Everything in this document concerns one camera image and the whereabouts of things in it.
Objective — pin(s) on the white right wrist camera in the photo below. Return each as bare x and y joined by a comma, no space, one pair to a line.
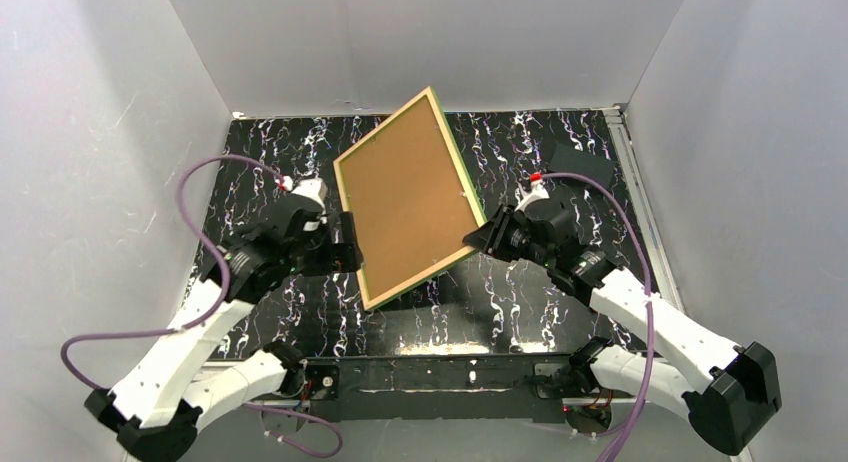
534,190

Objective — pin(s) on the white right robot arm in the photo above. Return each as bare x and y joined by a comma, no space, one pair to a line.
725,391

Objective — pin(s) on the aluminium rail frame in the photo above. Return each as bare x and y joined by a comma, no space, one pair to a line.
621,140

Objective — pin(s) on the green wooden photo frame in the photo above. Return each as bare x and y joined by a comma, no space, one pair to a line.
412,199

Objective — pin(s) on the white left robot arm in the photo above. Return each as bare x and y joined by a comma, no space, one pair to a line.
159,408

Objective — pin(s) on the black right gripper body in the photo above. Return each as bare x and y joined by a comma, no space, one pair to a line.
495,234

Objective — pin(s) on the black rectangular box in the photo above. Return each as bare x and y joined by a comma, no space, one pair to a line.
565,158

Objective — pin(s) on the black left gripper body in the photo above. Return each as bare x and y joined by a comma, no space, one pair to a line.
346,241

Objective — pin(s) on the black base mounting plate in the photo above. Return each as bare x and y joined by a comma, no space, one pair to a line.
481,386

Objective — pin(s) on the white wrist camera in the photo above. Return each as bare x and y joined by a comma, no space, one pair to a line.
534,190
314,189

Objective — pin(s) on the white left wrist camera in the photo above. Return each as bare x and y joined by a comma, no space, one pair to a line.
314,189

